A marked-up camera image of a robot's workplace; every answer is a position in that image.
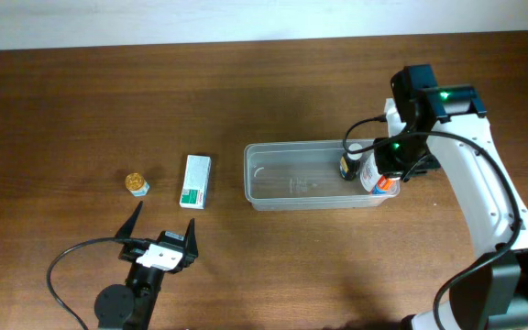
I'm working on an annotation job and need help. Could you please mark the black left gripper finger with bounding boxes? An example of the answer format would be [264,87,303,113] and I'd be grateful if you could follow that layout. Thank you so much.
[115,201,143,239]
[184,218,199,258]

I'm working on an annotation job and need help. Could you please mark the white squeeze bottle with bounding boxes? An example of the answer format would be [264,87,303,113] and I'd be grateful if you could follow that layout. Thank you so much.
[359,152,382,194]

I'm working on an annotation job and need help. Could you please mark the dark bottle white cap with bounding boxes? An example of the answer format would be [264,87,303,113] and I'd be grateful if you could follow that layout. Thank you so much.
[339,143,363,181]

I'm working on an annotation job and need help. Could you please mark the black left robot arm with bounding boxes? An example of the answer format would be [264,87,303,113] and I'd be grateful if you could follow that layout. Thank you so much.
[94,203,199,330]

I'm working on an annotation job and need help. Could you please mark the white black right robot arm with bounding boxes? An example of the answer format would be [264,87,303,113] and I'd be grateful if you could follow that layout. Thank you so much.
[374,64,528,329]

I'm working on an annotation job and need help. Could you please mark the clear plastic container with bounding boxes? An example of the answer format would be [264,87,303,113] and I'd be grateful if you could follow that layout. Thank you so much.
[244,140,401,211]

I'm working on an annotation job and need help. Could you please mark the small gold lid jar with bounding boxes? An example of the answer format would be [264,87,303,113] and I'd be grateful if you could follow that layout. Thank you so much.
[125,172,149,197]

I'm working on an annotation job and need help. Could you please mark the white green Panadol box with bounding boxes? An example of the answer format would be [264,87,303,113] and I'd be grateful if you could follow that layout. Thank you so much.
[180,155,212,210]

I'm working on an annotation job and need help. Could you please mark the black left camera cable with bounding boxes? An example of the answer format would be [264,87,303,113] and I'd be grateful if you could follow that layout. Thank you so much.
[46,236,155,330]

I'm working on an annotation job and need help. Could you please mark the black camera cable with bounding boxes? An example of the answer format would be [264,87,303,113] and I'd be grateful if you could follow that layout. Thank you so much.
[46,236,155,330]
[341,115,523,330]

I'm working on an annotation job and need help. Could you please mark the black right camera cable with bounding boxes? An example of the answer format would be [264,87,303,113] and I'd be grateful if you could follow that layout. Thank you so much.
[341,115,523,330]

